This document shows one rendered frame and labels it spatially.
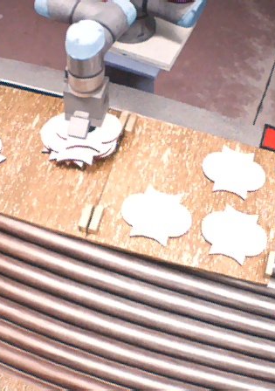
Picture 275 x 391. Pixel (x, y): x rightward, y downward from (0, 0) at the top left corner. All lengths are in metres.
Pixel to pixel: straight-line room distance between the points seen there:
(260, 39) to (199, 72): 0.46
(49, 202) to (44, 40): 1.76
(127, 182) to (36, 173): 0.21
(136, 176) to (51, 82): 0.38
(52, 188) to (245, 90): 1.64
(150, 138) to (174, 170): 0.10
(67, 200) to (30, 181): 0.10
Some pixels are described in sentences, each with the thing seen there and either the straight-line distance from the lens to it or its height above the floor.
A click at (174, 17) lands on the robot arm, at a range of 1.56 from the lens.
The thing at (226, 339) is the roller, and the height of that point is 0.92.
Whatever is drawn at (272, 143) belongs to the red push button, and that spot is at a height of 0.93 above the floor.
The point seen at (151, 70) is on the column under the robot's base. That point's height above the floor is 0.87.
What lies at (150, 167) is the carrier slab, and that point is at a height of 0.94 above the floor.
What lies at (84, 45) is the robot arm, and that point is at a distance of 1.12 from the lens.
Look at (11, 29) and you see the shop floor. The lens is 3.13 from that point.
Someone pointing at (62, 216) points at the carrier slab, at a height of 0.94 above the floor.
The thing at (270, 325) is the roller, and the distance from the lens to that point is 1.28.
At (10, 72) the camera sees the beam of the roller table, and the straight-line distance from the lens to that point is 1.63.
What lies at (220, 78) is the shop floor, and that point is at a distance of 2.86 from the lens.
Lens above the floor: 2.10
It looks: 60 degrees down
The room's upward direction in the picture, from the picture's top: 4 degrees clockwise
